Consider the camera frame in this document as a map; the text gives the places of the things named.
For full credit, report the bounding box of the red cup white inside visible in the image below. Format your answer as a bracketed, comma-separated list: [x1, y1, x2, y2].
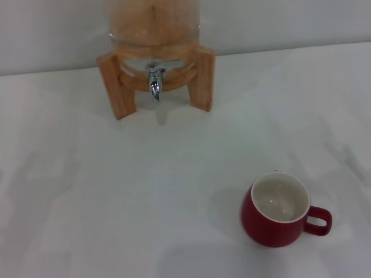
[241, 170, 333, 240]

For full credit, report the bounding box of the chrome faucet tap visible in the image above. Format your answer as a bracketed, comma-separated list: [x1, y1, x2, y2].
[144, 59, 185, 102]

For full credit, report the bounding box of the wooden dispenser stand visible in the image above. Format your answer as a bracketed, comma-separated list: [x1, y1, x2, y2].
[96, 46, 217, 121]

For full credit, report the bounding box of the glass beverage dispenser jar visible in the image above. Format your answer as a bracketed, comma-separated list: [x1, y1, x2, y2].
[106, 0, 201, 91]

